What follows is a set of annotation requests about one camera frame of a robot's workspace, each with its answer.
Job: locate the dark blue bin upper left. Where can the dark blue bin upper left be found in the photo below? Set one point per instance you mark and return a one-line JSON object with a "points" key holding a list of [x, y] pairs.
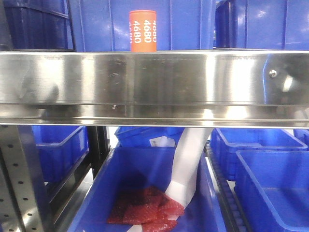
{"points": [[39, 24]]}

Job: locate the perforated metal rack upright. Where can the perforated metal rack upright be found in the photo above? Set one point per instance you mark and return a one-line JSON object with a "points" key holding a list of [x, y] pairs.
{"points": [[22, 162]]}

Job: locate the blue bin upper right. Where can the blue bin upper right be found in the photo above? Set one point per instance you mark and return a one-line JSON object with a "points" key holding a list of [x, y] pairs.
{"points": [[262, 24]]}

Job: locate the blue bin with red wrap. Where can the blue bin with red wrap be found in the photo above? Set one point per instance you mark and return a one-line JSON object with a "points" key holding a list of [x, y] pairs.
{"points": [[138, 168]]}

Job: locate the orange cylindrical capacitor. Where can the orange cylindrical capacitor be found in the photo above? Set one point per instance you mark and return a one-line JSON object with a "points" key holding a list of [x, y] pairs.
{"points": [[142, 28]]}

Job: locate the blue bin lower right front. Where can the blue bin lower right front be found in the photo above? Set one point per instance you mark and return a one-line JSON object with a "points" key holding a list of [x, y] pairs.
{"points": [[273, 189]]}

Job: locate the blue bin lower centre rear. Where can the blue bin lower centre rear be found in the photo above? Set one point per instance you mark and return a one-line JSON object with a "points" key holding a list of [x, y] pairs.
{"points": [[148, 136]]}

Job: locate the blue bin lower right rear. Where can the blue bin lower right rear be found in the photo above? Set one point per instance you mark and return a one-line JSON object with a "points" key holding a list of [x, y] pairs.
{"points": [[226, 141]]}

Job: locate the stainless steel shelf tray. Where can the stainless steel shelf tray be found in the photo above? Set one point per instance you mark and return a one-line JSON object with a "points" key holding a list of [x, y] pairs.
{"points": [[193, 88]]}

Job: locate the red bubble wrap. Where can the red bubble wrap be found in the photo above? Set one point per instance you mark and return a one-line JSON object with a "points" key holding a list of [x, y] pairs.
{"points": [[149, 207]]}

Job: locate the blue bin behind capacitor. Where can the blue bin behind capacitor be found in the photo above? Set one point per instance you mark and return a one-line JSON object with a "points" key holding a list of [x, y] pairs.
{"points": [[103, 25]]}

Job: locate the blue bin lower left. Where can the blue bin lower left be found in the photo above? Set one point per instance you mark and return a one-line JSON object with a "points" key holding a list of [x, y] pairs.
{"points": [[59, 147]]}

